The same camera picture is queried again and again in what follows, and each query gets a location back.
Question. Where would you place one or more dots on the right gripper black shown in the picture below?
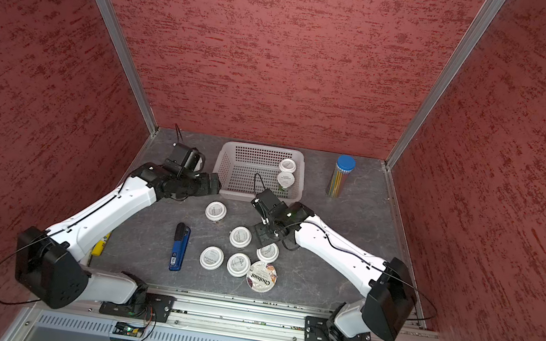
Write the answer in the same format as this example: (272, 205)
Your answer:
(263, 235)

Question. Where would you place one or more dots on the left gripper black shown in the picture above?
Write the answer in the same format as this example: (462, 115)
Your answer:
(204, 189)

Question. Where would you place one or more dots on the yogurt cup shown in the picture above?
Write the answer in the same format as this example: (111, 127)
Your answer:
(285, 180)
(240, 237)
(288, 165)
(268, 254)
(216, 211)
(211, 258)
(238, 265)

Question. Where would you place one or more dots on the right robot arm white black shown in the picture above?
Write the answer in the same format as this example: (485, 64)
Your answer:
(388, 295)

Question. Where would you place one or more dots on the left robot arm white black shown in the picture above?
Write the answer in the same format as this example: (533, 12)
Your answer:
(49, 262)

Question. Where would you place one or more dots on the white plastic perforated basket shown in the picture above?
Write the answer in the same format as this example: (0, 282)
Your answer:
(247, 169)

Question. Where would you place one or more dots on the wide Chobani yogurt tub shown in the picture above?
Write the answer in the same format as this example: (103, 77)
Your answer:
(261, 277)

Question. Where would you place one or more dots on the blue black stapler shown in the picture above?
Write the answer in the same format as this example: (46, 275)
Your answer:
(180, 242)

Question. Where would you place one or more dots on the blue-capped tube of sticks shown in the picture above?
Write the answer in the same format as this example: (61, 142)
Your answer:
(343, 167)

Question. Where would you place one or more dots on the yellow marker pen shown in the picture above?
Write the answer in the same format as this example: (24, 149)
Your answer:
(98, 248)

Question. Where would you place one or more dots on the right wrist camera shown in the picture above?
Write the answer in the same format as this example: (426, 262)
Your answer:
(266, 202)

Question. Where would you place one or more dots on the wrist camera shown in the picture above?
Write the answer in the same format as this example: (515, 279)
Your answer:
(184, 160)
(266, 202)

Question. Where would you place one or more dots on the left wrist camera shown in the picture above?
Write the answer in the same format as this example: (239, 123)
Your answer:
(184, 160)

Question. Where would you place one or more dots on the aluminium front rail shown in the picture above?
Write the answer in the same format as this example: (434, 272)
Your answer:
(252, 319)

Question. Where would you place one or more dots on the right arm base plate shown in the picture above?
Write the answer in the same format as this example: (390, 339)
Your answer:
(321, 329)

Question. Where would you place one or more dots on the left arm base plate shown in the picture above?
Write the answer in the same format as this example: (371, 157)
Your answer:
(143, 306)

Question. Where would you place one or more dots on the left controller board with wires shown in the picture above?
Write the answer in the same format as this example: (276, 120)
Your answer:
(123, 331)

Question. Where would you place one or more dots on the left aluminium corner post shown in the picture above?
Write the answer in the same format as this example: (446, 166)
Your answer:
(124, 56)

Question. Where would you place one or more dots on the aluminium corner post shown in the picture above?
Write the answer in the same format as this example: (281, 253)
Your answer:
(477, 28)
(124, 56)

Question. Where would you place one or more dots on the right aluminium corner post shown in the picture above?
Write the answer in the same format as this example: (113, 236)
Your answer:
(477, 28)

